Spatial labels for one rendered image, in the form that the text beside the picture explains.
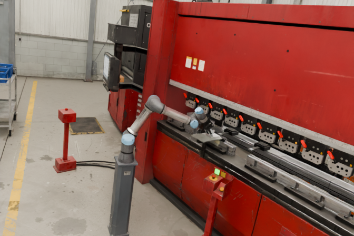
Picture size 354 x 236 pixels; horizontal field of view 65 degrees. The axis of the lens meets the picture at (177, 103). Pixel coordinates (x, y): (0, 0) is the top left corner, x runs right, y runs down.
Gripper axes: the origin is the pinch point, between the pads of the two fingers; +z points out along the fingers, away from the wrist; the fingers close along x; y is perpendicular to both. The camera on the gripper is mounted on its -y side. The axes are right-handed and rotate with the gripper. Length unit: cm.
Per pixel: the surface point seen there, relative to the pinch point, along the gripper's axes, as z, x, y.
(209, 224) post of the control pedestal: 35, -45, -60
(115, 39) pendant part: -104, 100, -3
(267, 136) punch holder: -9, -58, 22
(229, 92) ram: -31.6, -8.5, 35.6
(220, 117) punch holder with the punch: -11.3, -4.7, 17.6
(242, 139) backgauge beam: 24.9, -12.7, 25.0
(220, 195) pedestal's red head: 7, -54, -40
